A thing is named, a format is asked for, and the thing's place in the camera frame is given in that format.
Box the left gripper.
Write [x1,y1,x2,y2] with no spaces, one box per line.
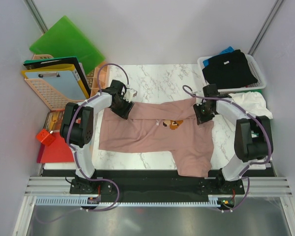
[111,95,134,120]

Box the pink t shirt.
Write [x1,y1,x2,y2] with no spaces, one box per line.
[99,98,214,177]

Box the white t shirt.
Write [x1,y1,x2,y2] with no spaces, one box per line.
[229,92,273,119]

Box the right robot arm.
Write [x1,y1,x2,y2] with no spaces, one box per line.
[191,84,273,194]

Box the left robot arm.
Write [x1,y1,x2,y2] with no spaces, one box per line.
[60,80,137,193]

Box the pink file rack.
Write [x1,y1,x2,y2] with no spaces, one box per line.
[23,53,91,111]

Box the orange desk organizer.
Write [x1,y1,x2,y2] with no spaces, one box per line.
[87,61,110,97]

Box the black t shirt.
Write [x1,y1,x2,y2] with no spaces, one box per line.
[202,49,258,89]

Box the green t shirt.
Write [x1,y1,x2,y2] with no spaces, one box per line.
[245,91,262,99]

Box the blue clipboard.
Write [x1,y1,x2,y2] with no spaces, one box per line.
[24,69,86,100]

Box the yellow folder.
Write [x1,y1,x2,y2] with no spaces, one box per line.
[21,64,89,98]

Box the white laundry basket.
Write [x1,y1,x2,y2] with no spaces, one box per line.
[197,54,266,93]

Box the brown book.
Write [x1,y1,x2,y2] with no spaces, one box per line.
[43,110,64,132]

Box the red folder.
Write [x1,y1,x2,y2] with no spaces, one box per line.
[37,136,74,164]

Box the red cube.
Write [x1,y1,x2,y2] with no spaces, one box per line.
[36,129,56,146]

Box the green plastic folder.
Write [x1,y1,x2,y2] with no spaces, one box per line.
[29,16,105,73]

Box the black folder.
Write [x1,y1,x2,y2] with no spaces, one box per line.
[23,57,88,86]

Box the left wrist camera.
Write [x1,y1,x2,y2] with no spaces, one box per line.
[123,88,137,102]

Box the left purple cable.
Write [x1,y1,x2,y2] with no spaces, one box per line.
[65,63,121,212]

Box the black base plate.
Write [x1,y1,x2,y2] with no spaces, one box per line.
[41,168,276,204]

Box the white cable duct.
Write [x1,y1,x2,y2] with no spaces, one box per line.
[35,194,236,207]

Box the aluminium frame rail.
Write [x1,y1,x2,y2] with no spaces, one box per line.
[27,164,292,197]

